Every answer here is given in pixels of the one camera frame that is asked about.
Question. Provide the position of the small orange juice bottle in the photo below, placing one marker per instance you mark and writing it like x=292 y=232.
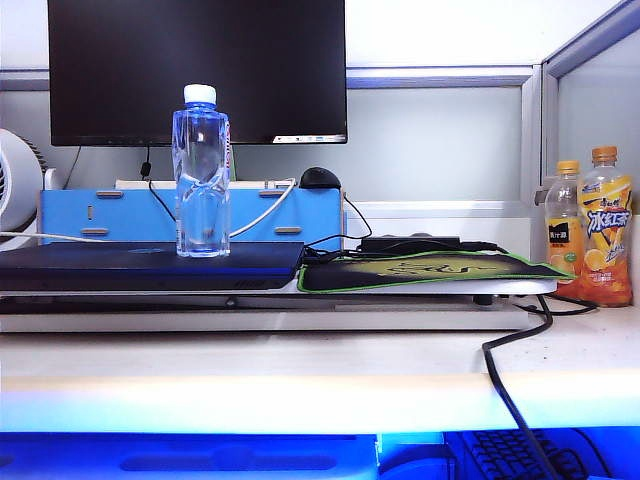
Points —
x=562 y=235

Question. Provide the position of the black computer monitor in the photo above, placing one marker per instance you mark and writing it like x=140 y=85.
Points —
x=195 y=50

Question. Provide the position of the black power adapter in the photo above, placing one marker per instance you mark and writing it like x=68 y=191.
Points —
x=400 y=244

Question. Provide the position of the white laptop stand board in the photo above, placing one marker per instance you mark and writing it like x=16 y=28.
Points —
x=250 y=320

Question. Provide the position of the large iced tea bottle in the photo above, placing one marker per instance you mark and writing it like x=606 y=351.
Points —
x=607 y=235

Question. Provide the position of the dark closed laptop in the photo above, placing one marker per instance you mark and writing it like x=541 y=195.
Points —
x=125 y=265

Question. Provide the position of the clear mineral water bottle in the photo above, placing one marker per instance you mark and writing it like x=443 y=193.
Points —
x=201 y=200

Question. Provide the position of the blue wooden monitor riser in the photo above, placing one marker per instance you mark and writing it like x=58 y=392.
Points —
x=125 y=215

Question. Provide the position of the white desk fan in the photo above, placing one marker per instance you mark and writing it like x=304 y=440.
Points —
x=20 y=190

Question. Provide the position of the black keyboard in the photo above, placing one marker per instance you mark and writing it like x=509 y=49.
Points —
x=505 y=455

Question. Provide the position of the black green-edged mouse pad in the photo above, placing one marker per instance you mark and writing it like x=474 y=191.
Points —
x=350 y=275

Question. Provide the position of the black computer mouse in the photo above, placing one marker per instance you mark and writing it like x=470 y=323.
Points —
x=319 y=178

